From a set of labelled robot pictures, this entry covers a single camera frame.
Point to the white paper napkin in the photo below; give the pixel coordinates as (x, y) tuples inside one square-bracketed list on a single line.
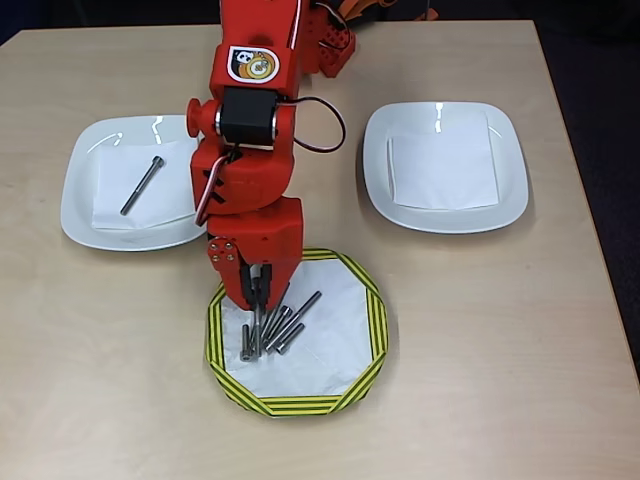
[(445, 160), (165, 210)]

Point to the small orange printed part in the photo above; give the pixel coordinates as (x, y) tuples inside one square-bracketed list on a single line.
[(427, 16)]

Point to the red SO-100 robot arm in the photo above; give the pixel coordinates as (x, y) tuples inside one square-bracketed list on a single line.
[(250, 185)]

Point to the yellow green striped plate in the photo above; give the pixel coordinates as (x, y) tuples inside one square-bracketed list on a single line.
[(300, 406)]

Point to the white square ceramic plate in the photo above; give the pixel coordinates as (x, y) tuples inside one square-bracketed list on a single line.
[(510, 200), (75, 200)]

